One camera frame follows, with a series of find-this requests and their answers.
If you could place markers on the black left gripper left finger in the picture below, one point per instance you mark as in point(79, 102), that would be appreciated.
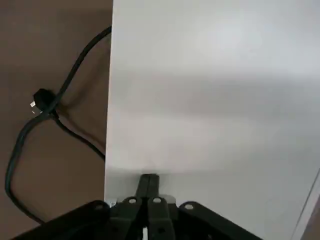
point(130, 215)

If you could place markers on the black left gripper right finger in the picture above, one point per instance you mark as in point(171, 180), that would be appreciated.
point(160, 215)

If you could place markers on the white countertop oven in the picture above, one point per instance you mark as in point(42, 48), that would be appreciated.
point(212, 87)

